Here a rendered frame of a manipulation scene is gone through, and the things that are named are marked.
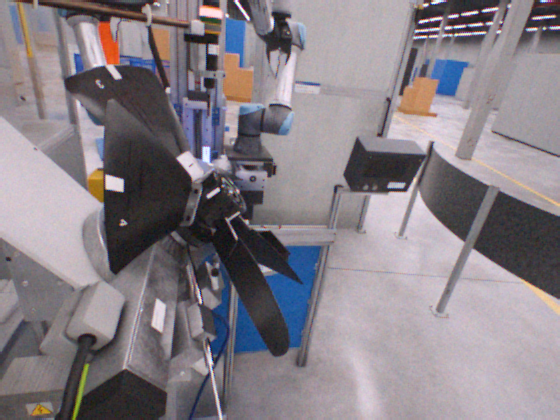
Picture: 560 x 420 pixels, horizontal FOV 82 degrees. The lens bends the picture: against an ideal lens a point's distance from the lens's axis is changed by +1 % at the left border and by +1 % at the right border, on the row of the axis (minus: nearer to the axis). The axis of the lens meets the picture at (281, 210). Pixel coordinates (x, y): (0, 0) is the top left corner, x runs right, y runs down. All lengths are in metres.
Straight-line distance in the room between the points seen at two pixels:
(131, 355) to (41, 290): 0.37
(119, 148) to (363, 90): 2.52
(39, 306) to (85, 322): 0.33
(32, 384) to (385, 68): 2.75
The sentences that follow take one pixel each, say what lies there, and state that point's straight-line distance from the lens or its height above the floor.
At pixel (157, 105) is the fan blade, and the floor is 1.37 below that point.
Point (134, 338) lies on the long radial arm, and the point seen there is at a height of 1.14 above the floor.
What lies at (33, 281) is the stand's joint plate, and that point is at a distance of 0.81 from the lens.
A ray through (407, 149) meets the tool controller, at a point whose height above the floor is 1.23.
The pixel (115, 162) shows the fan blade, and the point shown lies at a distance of 0.46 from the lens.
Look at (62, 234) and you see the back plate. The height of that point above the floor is 1.16.
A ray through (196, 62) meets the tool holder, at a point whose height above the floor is 1.47.
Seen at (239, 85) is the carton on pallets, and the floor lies 0.44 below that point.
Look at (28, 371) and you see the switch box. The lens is 0.95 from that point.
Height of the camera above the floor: 1.52
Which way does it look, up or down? 26 degrees down
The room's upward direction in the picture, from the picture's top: 8 degrees clockwise
